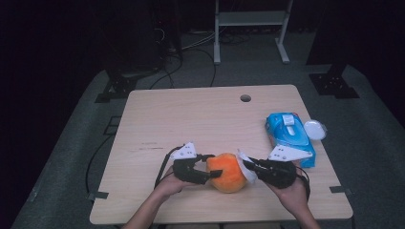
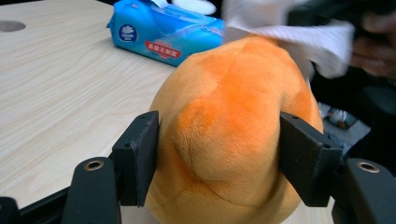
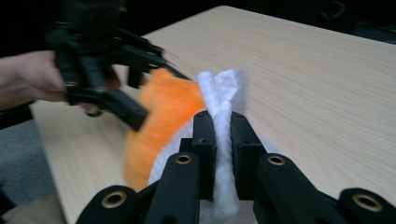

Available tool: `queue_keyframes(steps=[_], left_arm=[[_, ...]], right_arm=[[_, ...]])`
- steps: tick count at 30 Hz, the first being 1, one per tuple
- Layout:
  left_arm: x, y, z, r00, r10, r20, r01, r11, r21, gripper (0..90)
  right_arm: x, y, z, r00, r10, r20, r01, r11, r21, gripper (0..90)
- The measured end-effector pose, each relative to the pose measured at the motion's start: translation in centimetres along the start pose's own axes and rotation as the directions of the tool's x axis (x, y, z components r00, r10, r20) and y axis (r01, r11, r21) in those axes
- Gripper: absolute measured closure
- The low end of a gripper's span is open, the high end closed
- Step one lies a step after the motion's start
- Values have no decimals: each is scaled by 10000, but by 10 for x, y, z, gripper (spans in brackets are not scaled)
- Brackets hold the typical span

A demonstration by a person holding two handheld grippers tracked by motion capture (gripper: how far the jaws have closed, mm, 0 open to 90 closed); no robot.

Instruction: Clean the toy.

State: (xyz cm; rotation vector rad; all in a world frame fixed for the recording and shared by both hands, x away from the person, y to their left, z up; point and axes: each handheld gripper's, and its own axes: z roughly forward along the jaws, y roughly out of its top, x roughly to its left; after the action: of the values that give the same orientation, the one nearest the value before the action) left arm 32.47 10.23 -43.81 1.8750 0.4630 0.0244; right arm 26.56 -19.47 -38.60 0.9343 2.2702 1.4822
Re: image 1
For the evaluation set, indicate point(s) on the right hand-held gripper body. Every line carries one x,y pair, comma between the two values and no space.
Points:
280,175

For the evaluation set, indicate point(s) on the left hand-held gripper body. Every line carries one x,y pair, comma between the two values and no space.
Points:
184,171

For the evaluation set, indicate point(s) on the white wet wipe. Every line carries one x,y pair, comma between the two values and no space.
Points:
248,173

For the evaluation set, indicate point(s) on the orange plush toy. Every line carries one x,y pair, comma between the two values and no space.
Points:
226,175

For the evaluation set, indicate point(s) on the blue wet wipes pack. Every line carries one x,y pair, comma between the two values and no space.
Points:
296,136

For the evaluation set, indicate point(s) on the person's left hand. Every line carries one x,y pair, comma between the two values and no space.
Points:
170,186

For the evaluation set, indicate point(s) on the person's right hand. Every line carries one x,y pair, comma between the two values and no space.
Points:
296,197

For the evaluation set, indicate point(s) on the round clear plastic lid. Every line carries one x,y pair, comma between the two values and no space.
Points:
315,129

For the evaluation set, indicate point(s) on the black tape strip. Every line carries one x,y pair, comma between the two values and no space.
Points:
98,195
340,190

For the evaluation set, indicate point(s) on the black tape floor rectangle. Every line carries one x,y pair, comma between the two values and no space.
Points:
112,125

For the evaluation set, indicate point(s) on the black stand base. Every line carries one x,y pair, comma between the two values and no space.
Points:
332,85
119,89

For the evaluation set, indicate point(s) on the dark equipment rack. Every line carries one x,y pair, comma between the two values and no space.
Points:
140,35

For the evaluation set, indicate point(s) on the white metal stand frame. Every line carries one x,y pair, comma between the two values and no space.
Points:
250,18

